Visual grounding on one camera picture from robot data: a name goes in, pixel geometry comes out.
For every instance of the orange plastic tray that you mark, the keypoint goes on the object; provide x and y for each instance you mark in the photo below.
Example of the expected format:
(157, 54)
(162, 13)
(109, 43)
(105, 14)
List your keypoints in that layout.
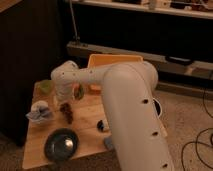
(101, 60)

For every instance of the black remote on ledge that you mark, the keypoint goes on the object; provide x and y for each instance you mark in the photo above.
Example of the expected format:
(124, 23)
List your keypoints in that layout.
(184, 62)

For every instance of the dark blue bowl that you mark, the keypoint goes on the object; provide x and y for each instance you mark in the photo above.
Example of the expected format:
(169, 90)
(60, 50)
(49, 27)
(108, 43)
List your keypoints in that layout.
(158, 107)

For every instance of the black makeup brush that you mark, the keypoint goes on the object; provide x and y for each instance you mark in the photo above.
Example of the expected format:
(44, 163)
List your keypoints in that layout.
(102, 126)

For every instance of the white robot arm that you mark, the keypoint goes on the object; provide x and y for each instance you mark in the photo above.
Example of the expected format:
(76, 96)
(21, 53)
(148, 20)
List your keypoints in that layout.
(126, 92)

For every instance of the metal stand pole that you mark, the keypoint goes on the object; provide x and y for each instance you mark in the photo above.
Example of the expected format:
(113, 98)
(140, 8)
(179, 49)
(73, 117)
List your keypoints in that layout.
(76, 36)

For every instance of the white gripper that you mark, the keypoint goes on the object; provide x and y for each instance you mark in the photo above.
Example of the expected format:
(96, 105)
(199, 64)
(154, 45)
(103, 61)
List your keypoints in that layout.
(63, 93)

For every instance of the green cup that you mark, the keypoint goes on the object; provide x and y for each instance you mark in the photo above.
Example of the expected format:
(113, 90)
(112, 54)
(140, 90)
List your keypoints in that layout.
(45, 86)

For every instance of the blue grey sponge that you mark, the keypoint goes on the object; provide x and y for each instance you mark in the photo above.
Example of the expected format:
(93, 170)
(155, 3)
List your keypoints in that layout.
(108, 143)

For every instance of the wooden shelf board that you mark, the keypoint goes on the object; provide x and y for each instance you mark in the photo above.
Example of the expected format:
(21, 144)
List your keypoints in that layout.
(146, 8)

